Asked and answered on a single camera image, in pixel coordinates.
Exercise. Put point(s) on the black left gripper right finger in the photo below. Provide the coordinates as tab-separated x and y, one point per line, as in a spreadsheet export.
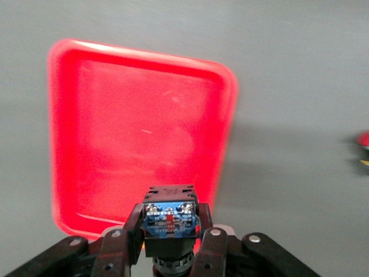
219	254

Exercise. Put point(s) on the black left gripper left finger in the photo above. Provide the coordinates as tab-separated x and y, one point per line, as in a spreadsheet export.
115	254

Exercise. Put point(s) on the black push-button switch module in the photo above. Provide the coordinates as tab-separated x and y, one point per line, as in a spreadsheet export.
170	219

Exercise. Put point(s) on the red plastic tray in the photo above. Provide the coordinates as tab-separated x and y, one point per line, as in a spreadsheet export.
138	130

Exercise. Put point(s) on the push button with yellow tab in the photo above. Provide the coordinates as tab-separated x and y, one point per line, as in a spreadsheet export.
365	162

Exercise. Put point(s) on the red push button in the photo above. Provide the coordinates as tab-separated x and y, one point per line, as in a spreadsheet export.
364	140

